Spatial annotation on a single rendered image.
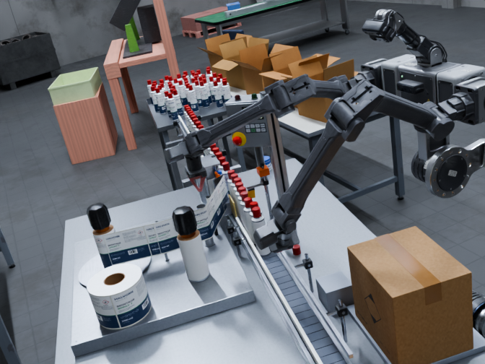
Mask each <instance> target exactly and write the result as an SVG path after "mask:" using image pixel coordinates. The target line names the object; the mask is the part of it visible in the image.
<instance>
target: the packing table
mask: <svg viewBox="0 0 485 364"><path fill-rule="evenodd" d="M230 93H231V95H232V96H235V95H247V93H246V90H241V89H238V88H236V87H231V86H230ZM294 108H295V111H293V112H291V113H289V114H287V115H285V116H283V117H281V118H279V126H280V127H282V128H283V129H286V130H287V131H290V132H292V133H294V134H296V135H298V136H300V137H303V138H305V139H307V140H308V142H309V147H310V153H311V152H312V150H313V148H314V147H315V145H316V144H317V142H318V140H319V138H320V137H321V135H322V133H323V131H324V129H325V125H326V123H324V122H321V121H317V120H314V119H311V118H307V117H304V116H300V115H299V113H298V108H296V107H294ZM385 116H387V115H385V114H382V113H378V112H374V111H373V112H372V113H371V114H370V116H369V117H368V118H367V120H366V121H365V123H369V122H371V121H374V120H377V119H379V118H383V117H385ZM389 119H390V135H391V145H392V154H393V171H394V176H392V177H390V178H387V179H385V180H383V181H380V182H377V183H374V184H372V185H370V186H367V187H365V188H360V187H358V186H356V185H354V184H353V183H350V182H349V181H347V180H345V179H343V178H341V177H339V176H337V175H336V174H334V173H332V172H330V171H328V170H325V172H324V173H323V174H322V176H321V177H320V179H319V182H320V183H321V184H323V185H324V186H325V184H324V179H323V175H324V176H326V177H328V178H330V179H332V180H333V181H335V182H337V183H340V184H341V185H342V186H345V187H347V188H348V189H350V190H352V191H353V192H352V193H350V194H347V195H345V196H342V197H339V198H337V199H338V200H339V201H340V202H341V203H342V204H343V203H345V202H348V201H350V200H352V199H355V198H357V197H360V196H363V195H365V194H368V193H370V192H372V191H375V190H378V189H381V188H382V187H385V186H388V185H390V184H392V183H395V189H396V195H397V196H398V200H403V199H404V197H403V195H405V188H404V177H403V159H402V149H401V130H400V121H399V119H397V118H394V117H391V116H389ZM207 123H208V127H210V126H213V125H214V121H213V118H212V119H209V120H207ZM283 149H284V154H285V155H288V156H290V157H291V158H295V159H296V160H297V161H299V162H300V163H302V164H304V163H305V161H306V159H305V158H303V157H301V156H299V155H297V154H295V153H293V152H292V151H290V150H288V149H286V148H284V147H283Z"/></svg>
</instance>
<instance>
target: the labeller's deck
mask: <svg viewBox="0 0 485 364"><path fill-rule="evenodd" d="M170 218H172V215H171V216H169V217H164V218H161V219H158V220H153V221H151V222H146V223H143V224H140V225H135V226H133V227H128V228H125V229H122V230H127V229H131V228H137V227H140V226H144V225H149V224H153V223H155V221H158V222H161V221H163V220H167V219H170ZM122 230H118V231H122ZM217 230H218V235H213V239H214V242H215V245H214V246H212V247H205V241H202V243H203V247H204V252H205V255H206V260H207V264H208V268H209V271H210V275H209V277H208V278H207V279H205V280H204V281H201V282H190V281H189V280H188V278H187V274H186V270H185V266H184V263H183V257H182V255H181V252H180V249H177V250H174V251H171V252H168V253H167V256H168V258H169V259H170V260H169V261H165V255H164V254H160V255H157V256H151V261H150V263H149V266H148V267H147V268H146V269H145V270H144V271H143V272H142V274H143V277H144V281H145V284H146V286H147V291H148V293H149V297H150V300H151V303H152V307H151V310H150V312H149V313H148V314H147V315H146V316H145V317H144V318H143V319H142V320H140V321H139V322H138V323H136V324H134V325H132V326H129V327H126V328H123V329H106V328H104V327H102V326H101V325H100V324H99V321H98V319H97V316H96V313H95V310H94V307H93V305H92V301H91V299H90V296H89V293H88V291H87V287H85V286H84V285H82V284H81V283H80V281H79V278H78V275H79V271H80V269H81V268H82V267H83V266H84V265H85V264H86V263H87V262H88V261H89V260H90V259H92V258H93V257H95V256H97V255H98V254H99V251H98V249H97V245H96V242H95V239H94V238H89V239H86V240H82V241H79V242H76V243H74V278H73V298H72V317H71V349H72V352H73V353H74V357H77V356H80V355H84V354H87V353H89V352H94V351H96V350H100V349H102V348H106V347H109V346H112V345H116V344H119V343H122V342H126V341H129V340H131V339H135V338H138V337H142V336H144V335H147V334H151V333H154V332H158V331H161V330H163V329H167V328H170V327H173V326H177V325H179V324H184V323H186V322H189V321H193V320H196V319H199V318H202V317H205V316H209V315H212V314H214V313H218V312H221V311H225V310H228V309H231V308H234V307H238V306H241V305H244V304H246V303H251V302H253V301H255V296H254V292H253V288H252V287H251V285H250V283H249V281H248V278H247V277H246V275H245V273H244V271H243V268H242V267H241V265H240V262H239V261H238V259H237V257H236V255H235V252H234V251H233V249H232V247H231V245H230V242H229V241H228V239H227V236H226V235H225V233H224V231H223V229H222V226H221V225H220V223H219V224H218V225H217ZM118 231H116V232H118Z"/></svg>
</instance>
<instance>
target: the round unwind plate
mask: <svg viewBox="0 0 485 364"><path fill-rule="evenodd" d="M150 261H151V257H148V258H145V259H139V260H135V261H130V262H126V263H125V264H135V265H137V266H138V267H140V268H141V271H142V272H143V271H144V270H145V269H146V268H147V267H148V266H149V263H150ZM103 269H104V266H103V264H102V260H101V258H100V255H99V254H98V255H97V256H95V257H93V258H92V259H90V260H89V261H88V262H87V263H86V264H85V265H84V266H83V267H82V268H81V269H80V271H79V275H78V278H79V281H80V283H81V284H82V285H84V286H85V287H86V286H87V283H88V282H89V280H90V279H91V278H92V277H93V276H94V275H95V274H97V273H98V272H99V271H101V270H103Z"/></svg>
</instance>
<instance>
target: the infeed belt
mask: <svg viewBox="0 0 485 364"><path fill-rule="evenodd" d="M246 242H247V240H246ZM247 243H248V242H247ZM248 245H249V243H248ZM249 247H250V245H249ZM250 249H251V247H250ZM251 251H252V252H253V250H252V249H251ZM253 254H254V253H253ZM254 256H255V254H254ZM255 258H256V256H255ZM261 258H262V259H263V262H264V263H265V265H266V267H267V268H268V270H269V271H270V273H271V276H272V277H273V278H274V280H275V282H276V284H277V285H278V287H279V289H280V290H281V293H282V294H283V296H284V298H285V299H286V301H287V302H288V304H289V307H290V308H291V309H292V311H293V313H294V315H295V316H296V318H297V320H298V321H299V323H300V325H301V327H302V328H303V330H304V332H305V333H306V335H307V337H308V339H309V340H310V342H311V344H312V346H313V347H314V349H315V351H316V352H317V354H318V356H319V358H320V359H321V361H322V363H323V364H347V363H346V361H345V359H344V358H343V357H342V355H341V353H340V352H339V351H338V349H337V347H336V346H335V344H334V343H333V341H332V339H331V338H330V337H329V335H328V333H327V331H326V330H325V329H324V327H323V325H322V324H321V322H320V321H319V319H318V317H317V316H316V315H315V313H314V311H313V310H312V308H311V307H310V305H309V303H308V302H307V301H306V299H305V297H304V295H303V294H302V293H301V291H300V289H299V288H298V286H297V285H296V283H295V282H294V280H293V279H292V277H291V275H290V274H289V273H288V271H287V269H286V267H285V266H284V265H283V263H282V262H281V260H280V258H279V257H278V255H277V254H276V253H273V252H271V253H270V254H269V255H268V256H261ZM256 260H257V258H256ZM257 261H258V260H257ZM258 263H259V261H258ZM259 265H260V263H259ZM260 266H261V265H260ZM261 268H262V266H261ZM262 270H263V268H262ZM263 272H264V270H263ZM264 274H265V276H266V273H265V272H264ZM266 277H267V276H266ZM267 279H268V277H267ZM268 281H269V279H268ZM269 283H270V284H271V282H270V281H269ZM271 286H272V284H271ZM272 288H273V289H274V287H273V286H272ZM274 292H275V293H276V291H275V289H274ZM276 295H277V293H276ZM277 297H278V299H279V300H280V298H279V296H278V295H277ZM280 302H281V300H280ZM281 304H282V306H283V307H284V305H283V303H282V302H281ZM284 310H285V311H286V312H287V310H286V309H285V307H284ZM287 315H288V317H289V318H290V316H289V314H288V313H287ZM290 320H291V318H290ZM291 322H292V323H293V321H292V320H291ZM293 325H294V323H293ZM294 327H295V329H296V330H297V328H296V326H295V325H294ZM297 333H298V334H299V336H300V333H299V332H298V331H297ZM300 338H301V340H302V341H303V339H302V337H301V336H300ZM303 343H304V345H305V346H306V344H305V342H304V341H303ZM306 348H307V346H306ZM307 351H308V352H309V353H310V351H309V350H308V348H307ZM310 356H311V358H312V359H313V361H314V363H315V364H317V363H316V362H315V360H314V358H313V357H312V355H311V353H310Z"/></svg>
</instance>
